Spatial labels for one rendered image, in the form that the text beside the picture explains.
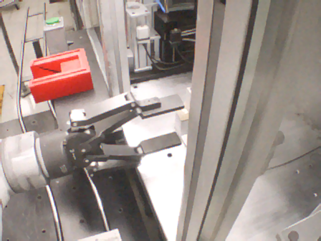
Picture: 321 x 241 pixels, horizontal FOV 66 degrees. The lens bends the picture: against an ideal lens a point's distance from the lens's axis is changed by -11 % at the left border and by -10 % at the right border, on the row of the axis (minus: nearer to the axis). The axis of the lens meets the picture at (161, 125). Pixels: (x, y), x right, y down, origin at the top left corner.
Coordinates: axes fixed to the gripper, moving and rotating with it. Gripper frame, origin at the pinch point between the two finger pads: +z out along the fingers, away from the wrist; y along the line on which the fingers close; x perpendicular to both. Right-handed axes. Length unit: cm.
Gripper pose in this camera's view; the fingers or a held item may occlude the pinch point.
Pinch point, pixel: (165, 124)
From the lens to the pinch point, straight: 46.0
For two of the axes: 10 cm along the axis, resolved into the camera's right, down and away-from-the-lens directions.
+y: 0.0, -7.0, -7.1
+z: 9.4, -2.5, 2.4
